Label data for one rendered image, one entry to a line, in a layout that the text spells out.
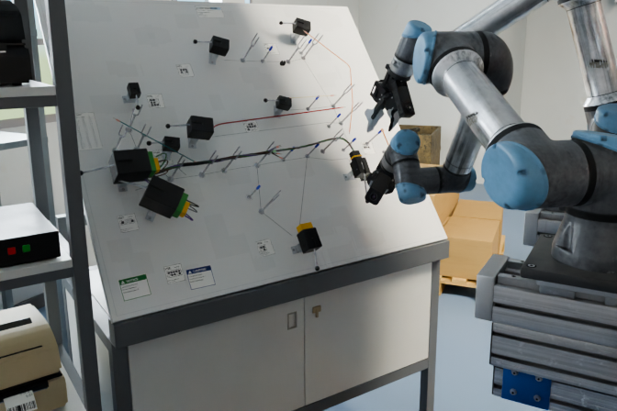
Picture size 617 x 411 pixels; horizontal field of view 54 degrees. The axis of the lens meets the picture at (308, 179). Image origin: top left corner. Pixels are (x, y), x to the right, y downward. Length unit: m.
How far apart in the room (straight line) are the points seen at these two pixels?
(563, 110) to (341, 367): 6.80
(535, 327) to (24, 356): 1.17
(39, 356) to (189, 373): 0.40
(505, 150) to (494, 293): 0.30
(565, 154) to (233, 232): 1.02
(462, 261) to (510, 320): 2.65
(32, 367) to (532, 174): 1.23
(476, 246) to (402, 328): 1.67
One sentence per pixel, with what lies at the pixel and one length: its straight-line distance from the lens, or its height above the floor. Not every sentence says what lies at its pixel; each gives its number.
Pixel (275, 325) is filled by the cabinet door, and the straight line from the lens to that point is 1.88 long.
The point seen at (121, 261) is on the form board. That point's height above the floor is 0.99.
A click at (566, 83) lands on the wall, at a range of 8.49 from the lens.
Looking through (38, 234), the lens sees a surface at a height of 1.13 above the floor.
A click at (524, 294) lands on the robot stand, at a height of 1.09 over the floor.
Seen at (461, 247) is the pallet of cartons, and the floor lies 0.33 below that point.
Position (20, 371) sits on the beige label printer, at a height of 0.78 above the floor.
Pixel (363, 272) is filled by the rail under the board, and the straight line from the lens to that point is 1.96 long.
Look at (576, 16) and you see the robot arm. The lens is 1.75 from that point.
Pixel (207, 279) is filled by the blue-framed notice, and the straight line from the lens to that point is 1.71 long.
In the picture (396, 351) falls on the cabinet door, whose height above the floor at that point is 0.48.
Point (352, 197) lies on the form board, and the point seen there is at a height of 1.04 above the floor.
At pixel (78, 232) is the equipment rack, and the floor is 1.12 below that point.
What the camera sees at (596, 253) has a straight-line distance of 1.14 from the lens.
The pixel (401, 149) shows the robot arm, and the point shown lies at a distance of 1.62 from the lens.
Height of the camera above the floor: 1.55
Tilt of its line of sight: 13 degrees down
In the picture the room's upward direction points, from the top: straight up
